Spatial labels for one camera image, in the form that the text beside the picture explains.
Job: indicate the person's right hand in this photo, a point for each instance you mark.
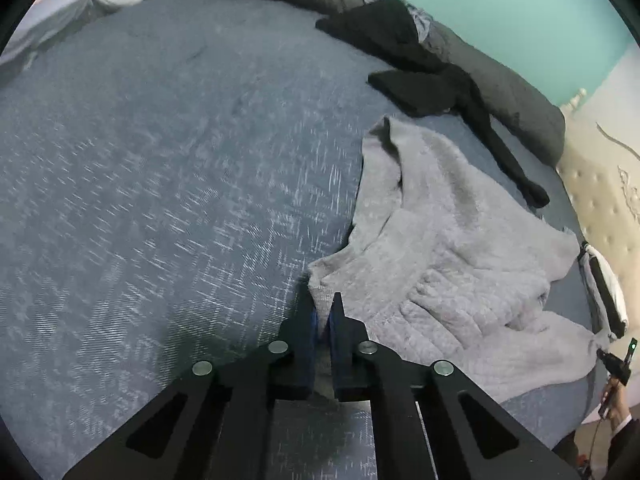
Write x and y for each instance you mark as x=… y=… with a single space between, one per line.
x=621 y=405

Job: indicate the crumpled blue-grey cloth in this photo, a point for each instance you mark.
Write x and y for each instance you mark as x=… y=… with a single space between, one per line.
x=420 y=22

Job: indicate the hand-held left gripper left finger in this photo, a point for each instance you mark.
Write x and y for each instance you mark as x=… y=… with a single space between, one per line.
x=313 y=330

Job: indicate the light grey bed sheet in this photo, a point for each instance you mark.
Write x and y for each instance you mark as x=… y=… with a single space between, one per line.
x=75 y=5

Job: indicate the black tights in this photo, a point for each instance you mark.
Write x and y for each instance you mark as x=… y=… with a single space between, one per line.
x=390 y=30

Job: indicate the grey sweater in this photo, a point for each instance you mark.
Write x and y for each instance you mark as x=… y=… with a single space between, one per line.
x=450 y=260

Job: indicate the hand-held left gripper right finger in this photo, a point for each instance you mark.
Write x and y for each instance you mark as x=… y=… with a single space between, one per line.
x=334 y=345

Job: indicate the cream bed headboard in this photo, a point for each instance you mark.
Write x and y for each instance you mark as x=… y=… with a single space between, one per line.
x=605 y=190

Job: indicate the person's right forearm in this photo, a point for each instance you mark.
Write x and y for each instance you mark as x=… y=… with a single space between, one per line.
x=627 y=445

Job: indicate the white folded garment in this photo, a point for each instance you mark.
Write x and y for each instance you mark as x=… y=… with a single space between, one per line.
x=616 y=285

